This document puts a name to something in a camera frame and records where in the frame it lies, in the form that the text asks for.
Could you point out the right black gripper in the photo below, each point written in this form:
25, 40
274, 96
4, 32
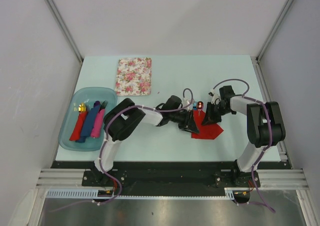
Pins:
209, 118

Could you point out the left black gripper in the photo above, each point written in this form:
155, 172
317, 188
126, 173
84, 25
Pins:
188, 124

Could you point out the red paper napkin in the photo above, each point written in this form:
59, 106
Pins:
207, 132

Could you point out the blue handled spoon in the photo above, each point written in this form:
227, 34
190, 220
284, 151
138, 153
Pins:
199, 106

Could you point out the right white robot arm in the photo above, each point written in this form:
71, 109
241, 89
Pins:
264, 125

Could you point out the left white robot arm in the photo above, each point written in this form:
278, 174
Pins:
123, 119

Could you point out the pink rolled napkin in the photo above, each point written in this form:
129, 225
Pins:
95, 133

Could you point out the blue rolled napkin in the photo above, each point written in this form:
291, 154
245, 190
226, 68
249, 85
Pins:
89, 122

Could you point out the floral pattern tray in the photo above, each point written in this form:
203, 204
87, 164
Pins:
134, 77

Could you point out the teal plastic bin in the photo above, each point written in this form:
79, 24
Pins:
88, 95

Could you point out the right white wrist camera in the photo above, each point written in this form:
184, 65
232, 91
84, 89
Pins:
215, 97

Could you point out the light blue cable duct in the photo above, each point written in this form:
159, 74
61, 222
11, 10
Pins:
103, 194

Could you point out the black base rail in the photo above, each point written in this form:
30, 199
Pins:
169, 178

